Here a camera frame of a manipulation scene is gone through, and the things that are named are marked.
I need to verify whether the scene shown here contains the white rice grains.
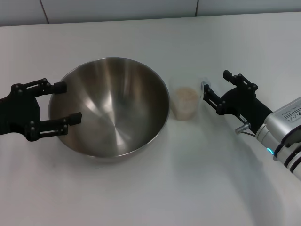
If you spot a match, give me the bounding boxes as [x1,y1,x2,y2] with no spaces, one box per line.
[175,86,199,118]

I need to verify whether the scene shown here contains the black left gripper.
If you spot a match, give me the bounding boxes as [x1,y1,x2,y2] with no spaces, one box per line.
[0,79,82,142]

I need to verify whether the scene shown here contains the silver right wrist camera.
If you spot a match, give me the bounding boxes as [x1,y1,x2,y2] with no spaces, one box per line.
[263,96,301,144]

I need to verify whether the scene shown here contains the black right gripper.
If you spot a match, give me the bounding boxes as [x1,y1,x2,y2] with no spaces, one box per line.
[202,70,274,134]

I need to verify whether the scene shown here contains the right arm connector cable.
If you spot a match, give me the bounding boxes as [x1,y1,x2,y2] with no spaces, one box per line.
[234,123,257,137]

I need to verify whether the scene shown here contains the stainless steel mixing bowl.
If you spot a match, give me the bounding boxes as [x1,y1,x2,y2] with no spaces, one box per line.
[48,56,170,163]

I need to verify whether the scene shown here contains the clear plastic cup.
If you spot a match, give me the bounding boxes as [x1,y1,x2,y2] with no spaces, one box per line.
[169,75,205,121]

